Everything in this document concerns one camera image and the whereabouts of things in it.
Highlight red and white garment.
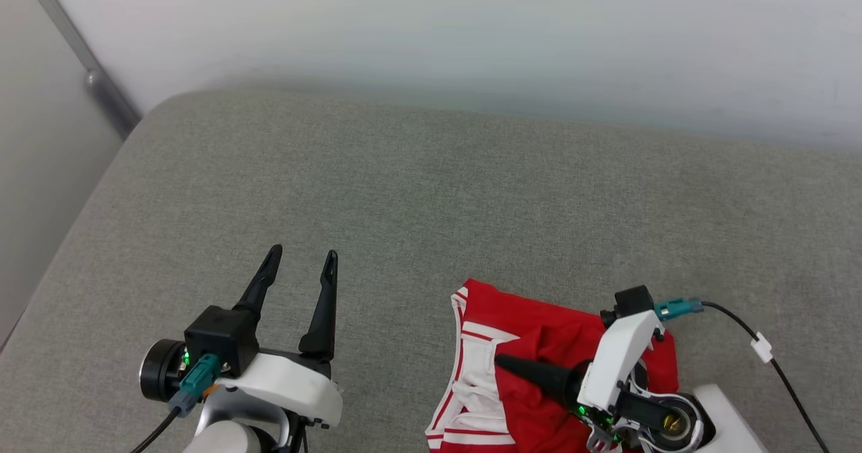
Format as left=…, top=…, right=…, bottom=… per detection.
left=424, top=277, right=681, bottom=453

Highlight grey metal rail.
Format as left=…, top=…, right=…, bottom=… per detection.
left=18, top=0, right=144, bottom=141

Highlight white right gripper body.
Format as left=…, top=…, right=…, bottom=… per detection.
left=569, top=308, right=706, bottom=453

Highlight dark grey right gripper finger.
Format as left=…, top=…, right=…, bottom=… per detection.
left=494, top=353, right=588, bottom=407

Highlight black cable with teal plug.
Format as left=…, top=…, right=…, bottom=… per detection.
left=655, top=296, right=832, bottom=453
left=129, top=353, right=222, bottom=453

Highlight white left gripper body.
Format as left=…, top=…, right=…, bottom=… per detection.
left=214, top=349, right=345, bottom=429

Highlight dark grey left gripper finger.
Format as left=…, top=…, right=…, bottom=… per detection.
left=298, top=249, right=339, bottom=361
left=232, top=244, right=284, bottom=320

